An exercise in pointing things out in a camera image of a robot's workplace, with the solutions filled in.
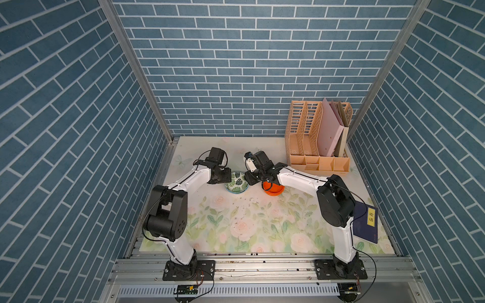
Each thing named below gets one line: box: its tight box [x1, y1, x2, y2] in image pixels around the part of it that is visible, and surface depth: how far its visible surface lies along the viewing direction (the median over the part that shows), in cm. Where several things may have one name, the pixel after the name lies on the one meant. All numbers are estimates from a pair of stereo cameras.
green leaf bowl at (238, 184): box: [224, 171, 249, 194], surface depth 98 cm
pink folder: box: [317, 97, 345, 157], surface depth 101 cm
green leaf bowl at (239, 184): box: [224, 171, 250, 195], surface depth 98 cm
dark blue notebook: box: [352, 200, 379, 244], surface depth 88 cm
